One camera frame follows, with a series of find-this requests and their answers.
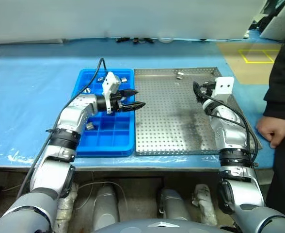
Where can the grey robot leg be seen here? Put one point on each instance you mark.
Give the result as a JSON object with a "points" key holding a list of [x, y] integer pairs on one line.
{"points": [[174, 206], [106, 206]]}

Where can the person's bare hand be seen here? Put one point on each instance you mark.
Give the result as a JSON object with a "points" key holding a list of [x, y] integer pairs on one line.
{"points": [[272, 131]]}

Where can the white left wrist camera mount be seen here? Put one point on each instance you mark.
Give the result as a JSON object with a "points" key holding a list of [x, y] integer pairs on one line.
{"points": [[111, 82]]}

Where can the brown cardboard sheet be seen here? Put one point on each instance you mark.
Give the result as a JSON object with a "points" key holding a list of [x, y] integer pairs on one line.
{"points": [[251, 72]]}

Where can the blue compartment tray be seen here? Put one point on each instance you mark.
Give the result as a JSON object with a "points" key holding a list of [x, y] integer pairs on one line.
{"points": [[113, 136]]}

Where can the white wrapped cloth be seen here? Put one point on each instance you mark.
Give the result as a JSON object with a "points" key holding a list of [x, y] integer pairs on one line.
{"points": [[204, 201], [65, 206]]}

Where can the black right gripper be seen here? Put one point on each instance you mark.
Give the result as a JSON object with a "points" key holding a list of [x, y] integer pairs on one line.
{"points": [[208, 88]]}

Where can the person's black sleeved arm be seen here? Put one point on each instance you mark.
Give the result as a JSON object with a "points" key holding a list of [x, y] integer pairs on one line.
{"points": [[283, 102]]}

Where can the metal roller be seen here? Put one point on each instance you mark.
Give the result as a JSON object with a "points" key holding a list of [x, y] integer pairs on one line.
{"points": [[123, 79], [87, 90], [180, 74], [90, 126], [100, 79]]}

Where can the white tape roll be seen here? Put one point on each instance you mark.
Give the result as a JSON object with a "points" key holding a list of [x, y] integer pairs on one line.
{"points": [[165, 39]]}

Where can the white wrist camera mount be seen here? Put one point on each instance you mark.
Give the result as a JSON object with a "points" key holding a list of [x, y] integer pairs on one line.
{"points": [[111, 82], [225, 85]]}

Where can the perforated steel tray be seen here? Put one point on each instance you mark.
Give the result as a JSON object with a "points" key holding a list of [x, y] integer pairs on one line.
{"points": [[171, 116]]}

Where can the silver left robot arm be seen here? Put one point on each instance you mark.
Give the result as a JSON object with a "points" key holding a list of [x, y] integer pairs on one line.
{"points": [[69, 116]]}

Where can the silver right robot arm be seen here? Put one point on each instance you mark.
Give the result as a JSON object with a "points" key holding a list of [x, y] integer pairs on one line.
{"points": [[229, 131]]}

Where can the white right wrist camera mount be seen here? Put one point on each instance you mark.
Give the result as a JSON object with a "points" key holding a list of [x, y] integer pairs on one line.
{"points": [[225, 85]]}

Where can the white leaning panel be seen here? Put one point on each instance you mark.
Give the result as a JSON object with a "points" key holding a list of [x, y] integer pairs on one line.
{"points": [[274, 26]]}

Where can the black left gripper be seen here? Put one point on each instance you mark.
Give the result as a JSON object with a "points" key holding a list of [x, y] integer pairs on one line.
{"points": [[117, 102]]}

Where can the grey robot torso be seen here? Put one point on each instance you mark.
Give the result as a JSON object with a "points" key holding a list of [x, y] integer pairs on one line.
{"points": [[157, 227]]}

